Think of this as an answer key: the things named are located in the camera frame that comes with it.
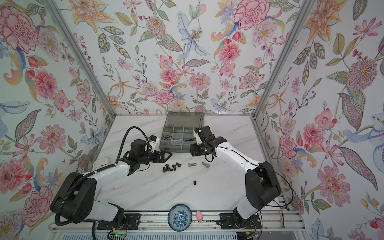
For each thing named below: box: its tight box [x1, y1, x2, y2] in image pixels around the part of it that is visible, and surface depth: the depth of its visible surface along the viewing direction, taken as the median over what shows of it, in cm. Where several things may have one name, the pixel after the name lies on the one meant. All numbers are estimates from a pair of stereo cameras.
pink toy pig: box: [195, 210, 204, 222], surface depth 76 cm
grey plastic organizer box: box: [159, 112, 205, 154], surface depth 109 cm
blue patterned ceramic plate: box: [167, 204, 193, 232], surface depth 76 cm
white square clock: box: [92, 157, 109, 171], surface depth 93 cm
